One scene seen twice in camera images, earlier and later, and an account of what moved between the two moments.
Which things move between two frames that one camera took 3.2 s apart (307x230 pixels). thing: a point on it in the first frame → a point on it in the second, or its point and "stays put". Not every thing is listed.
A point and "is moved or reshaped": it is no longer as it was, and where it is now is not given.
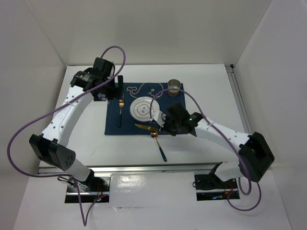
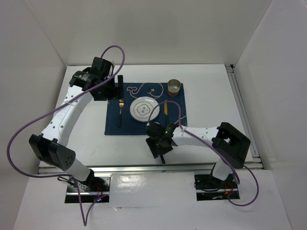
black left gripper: [113, 94] stays put
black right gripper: [164, 128] → [155, 150]
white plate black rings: [140, 108] stays put
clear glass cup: [173, 86] stays put
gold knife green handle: [147, 127] is moved or reshaped
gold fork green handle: [121, 103] stays put
